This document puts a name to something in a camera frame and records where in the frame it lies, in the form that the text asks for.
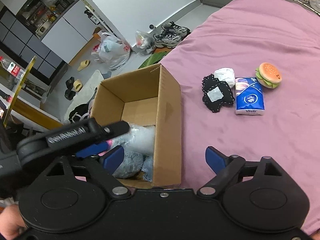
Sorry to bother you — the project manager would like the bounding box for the grey blue fuzzy cloth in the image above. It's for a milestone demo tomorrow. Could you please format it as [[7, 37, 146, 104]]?
[[113, 151, 153, 182]]

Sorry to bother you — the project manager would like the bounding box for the clear bubble plastic bag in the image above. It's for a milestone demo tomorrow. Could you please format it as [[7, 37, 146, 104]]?
[[125, 124, 156, 156]]

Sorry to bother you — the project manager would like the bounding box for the person's left hand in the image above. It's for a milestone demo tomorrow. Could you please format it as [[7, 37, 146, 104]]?
[[1, 204, 27, 240]]

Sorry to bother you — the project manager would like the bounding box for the pink bear cushion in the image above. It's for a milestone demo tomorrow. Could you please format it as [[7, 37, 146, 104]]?
[[86, 99, 94, 119]]

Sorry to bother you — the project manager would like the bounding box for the black slipper pair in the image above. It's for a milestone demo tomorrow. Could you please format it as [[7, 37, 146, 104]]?
[[65, 76, 76, 100]]

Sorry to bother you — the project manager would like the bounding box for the yellow slipper near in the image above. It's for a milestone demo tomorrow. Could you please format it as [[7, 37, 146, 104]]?
[[73, 79, 83, 93]]

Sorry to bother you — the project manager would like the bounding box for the yellow slipper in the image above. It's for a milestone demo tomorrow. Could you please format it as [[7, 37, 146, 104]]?
[[77, 60, 90, 72], [73, 79, 83, 93]]

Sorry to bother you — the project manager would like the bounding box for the white towel on floor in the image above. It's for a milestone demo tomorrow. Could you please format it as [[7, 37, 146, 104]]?
[[63, 70, 104, 122]]

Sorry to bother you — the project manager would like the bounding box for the yellow slipper far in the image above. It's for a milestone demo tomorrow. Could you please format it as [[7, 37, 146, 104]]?
[[77, 60, 90, 72]]

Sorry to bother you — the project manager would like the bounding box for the black white knitted pouch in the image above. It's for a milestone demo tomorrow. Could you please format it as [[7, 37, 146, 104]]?
[[202, 74, 235, 113]]

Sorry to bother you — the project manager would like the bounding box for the brown cardboard box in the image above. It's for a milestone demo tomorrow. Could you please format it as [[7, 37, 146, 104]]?
[[91, 64, 182, 189]]

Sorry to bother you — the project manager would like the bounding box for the round yellow edged table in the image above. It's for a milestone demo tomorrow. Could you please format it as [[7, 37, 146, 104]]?
[[1, 56, 62, 131]]

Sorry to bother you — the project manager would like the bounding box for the large white plastic bag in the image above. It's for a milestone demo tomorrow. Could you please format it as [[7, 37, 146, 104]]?
[[91, 32, 131, 70]]

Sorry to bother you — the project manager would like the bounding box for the white crumpled cloth ball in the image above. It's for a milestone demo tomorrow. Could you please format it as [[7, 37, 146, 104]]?
[[213, 68, 235, 88]]

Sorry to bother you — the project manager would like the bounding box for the pink bed sheet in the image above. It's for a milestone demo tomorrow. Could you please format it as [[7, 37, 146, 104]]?
[[75, 0, 320, 235]]

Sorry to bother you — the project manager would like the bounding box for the green leaf mat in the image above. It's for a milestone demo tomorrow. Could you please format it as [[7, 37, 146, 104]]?
[[139, 50, 170, 69]]

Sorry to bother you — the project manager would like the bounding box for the red label water bottle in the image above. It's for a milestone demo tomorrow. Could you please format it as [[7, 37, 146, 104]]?
[[0, 56, 25, 80]]

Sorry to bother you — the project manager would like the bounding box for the plush hamburger toy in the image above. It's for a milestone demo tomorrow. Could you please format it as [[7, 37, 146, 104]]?
[[255, 62, 283, 89]]

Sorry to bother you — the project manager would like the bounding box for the white kitchen cabinet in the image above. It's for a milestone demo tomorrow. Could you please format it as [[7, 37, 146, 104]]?
[[41, 0, 98, 63]]

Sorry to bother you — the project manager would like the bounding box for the small clear plastic bag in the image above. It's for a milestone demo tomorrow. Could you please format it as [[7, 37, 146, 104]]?
[[135, 30, 156, 55]]

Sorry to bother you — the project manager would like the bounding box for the grey sneaker left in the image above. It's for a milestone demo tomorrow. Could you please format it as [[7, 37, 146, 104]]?
[[153, 31, 183, 49]]

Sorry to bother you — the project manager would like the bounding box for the grey sneaker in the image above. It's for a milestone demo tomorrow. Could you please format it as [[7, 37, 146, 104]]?
[[161, 21, 191, 38], [153, 31, 183, 49]]

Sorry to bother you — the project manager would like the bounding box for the grey sneaker right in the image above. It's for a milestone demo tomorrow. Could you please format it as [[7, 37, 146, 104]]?
[[161, 21, 191, 38]]

